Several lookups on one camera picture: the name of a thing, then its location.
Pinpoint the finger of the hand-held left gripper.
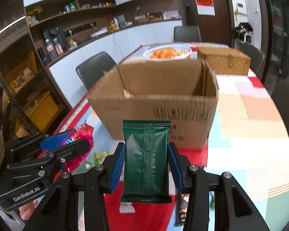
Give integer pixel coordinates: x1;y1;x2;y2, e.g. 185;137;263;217
5;139;91;184
3;129;76;162

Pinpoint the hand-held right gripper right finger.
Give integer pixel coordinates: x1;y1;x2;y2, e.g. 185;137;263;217
168;142;271;231

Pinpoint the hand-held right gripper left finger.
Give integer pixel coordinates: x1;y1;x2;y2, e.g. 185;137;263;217
22;142;126;231

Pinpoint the red snack packet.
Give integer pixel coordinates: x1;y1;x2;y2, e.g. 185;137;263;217
59;123;94;174

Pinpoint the dark green snack packet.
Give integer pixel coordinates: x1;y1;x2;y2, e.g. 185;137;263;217
120;120;172;204

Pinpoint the black cracker packet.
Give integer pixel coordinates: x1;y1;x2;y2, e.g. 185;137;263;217
175;192;190;227

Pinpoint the brown cardboard box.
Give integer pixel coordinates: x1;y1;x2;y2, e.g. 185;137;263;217
87;59;219;151

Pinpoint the person's left hand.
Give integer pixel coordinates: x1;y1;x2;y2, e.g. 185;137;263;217
19;198;39;222

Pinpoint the yellow-green snack packet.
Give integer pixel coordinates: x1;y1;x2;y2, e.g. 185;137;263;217
93;150;109;166

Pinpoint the white snack packet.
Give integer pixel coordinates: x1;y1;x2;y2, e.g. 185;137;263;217
120;201;135;213

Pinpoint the colourful patchwork tablecloth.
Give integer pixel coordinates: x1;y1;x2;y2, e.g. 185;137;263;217
52;41;289;231

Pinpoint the dark leather dining chair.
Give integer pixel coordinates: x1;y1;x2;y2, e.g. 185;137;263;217
271;76;289;135
76;51;117;92
173;26;202;42
234;38;265;77

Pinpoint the black thermos flask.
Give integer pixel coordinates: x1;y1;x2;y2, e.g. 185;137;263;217
37;48;48;64

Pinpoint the clear water bottle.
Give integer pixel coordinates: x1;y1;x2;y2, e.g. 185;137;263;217
45;39;57;59

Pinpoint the black coffee machine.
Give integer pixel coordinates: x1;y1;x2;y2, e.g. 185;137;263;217
43;24;69;53

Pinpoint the flat white box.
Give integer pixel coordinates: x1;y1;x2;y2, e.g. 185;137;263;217
90;28;109;38

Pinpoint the black power strip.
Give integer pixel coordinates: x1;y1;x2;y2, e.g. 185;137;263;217
69;22;97;33

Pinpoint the pile of oranges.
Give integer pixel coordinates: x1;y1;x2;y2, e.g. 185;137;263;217
150;49;183;59

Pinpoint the woven wicker basket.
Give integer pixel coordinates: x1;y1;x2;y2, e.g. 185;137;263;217
197;46;251;75

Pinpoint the white fruit basket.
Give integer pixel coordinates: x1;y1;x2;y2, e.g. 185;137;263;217
143;44;192;61

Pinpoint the dark wooden door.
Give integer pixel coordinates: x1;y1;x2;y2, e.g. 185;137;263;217
177;0;232;47

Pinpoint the black floral bag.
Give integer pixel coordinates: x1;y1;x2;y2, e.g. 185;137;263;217
235;22;254;36

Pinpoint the dark glass cabinet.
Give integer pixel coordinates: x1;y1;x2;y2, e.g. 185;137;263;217
262;0;289;82

